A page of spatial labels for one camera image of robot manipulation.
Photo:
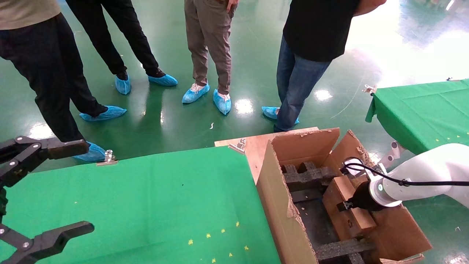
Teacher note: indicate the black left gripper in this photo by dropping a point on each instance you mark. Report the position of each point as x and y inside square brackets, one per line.
[3, 203]

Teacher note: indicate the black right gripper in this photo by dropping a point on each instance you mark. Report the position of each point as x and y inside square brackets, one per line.
[364, 198]

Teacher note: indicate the small cardboard box with hole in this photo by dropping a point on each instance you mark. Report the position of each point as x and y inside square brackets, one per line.
[353, 223]

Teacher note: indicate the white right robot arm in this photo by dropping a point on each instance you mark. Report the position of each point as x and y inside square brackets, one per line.
[428, 165]

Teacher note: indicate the grey panel inside carton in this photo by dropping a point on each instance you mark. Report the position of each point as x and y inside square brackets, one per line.
[315, 220]

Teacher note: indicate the large open cardboard carton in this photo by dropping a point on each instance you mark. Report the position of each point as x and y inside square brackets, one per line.
[278, 205]

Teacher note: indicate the large green table cloth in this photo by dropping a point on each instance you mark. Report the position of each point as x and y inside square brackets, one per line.
[128, 198]

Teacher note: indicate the green cloth on side table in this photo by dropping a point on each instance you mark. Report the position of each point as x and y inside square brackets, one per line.
[421, 110]

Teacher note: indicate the person olive shirt black trousers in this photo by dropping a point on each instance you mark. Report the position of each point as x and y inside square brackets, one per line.
[44, 66]

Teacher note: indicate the person in black trousers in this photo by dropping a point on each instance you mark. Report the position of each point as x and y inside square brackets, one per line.
[110, 36]

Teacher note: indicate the person black shirt blue jeans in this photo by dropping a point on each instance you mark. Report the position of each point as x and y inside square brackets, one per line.
[315, 29]

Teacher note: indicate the person in grey-brown trousers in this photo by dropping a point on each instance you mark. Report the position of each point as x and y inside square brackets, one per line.
[212, 36]

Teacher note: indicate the white metal table frame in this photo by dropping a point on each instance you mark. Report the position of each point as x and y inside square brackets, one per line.
[392, 152]

